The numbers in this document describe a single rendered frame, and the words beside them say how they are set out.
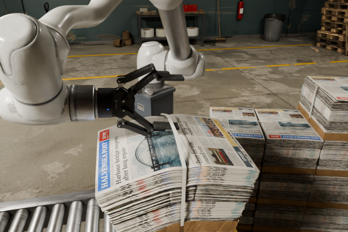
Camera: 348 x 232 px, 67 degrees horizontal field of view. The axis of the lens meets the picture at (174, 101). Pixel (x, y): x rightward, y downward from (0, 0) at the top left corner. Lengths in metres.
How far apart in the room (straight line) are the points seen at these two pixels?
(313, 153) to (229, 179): 0.96
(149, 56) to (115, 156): 0.81
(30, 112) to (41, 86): 0.10
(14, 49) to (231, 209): 0.64
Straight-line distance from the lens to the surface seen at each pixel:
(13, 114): 0.67
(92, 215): 1.08
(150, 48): 1.44
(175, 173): 0.64
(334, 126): 1.55
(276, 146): 1.52
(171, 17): 1.08
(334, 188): 1.79
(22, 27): 0.51
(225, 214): 0.80
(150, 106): 1.48
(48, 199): 1.20
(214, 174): 0.68
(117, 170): 0.68
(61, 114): 0.65
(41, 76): 0.53
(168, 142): 0.73
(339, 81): 1.76
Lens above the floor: 1.57
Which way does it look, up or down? 24 degrees down
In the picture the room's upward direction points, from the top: straight up
